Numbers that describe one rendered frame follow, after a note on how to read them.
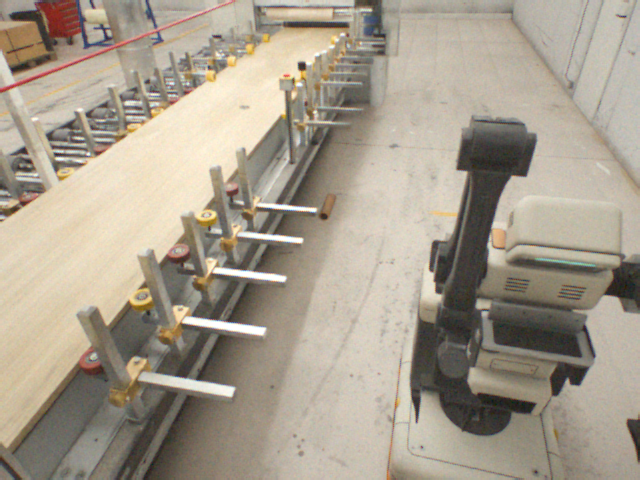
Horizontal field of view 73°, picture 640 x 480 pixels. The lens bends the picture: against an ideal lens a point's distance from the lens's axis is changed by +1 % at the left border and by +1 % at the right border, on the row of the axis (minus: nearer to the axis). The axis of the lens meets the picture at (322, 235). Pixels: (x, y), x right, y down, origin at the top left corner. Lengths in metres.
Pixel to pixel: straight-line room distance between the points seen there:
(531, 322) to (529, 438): 0.82
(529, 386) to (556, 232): 0.55
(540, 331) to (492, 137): 0.65
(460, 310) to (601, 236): 0.34
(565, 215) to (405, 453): 1.12
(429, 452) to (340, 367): 0.73
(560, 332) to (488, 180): 0.61
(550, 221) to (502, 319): 0.31
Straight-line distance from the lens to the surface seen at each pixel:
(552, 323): 1.24
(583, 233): 1.06
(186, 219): 1.51
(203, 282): 1.65
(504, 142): 0.72
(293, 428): 2.19
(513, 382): 1.42
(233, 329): 1.47
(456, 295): 0.89
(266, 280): 1.61
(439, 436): 1.88
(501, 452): 1.91
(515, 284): 1.17
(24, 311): 1.71
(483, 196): 0.76
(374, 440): 2.16
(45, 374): 1.46
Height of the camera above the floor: 1.89
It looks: 36 degrees down
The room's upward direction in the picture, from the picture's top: 2 degrees counter-clockwise
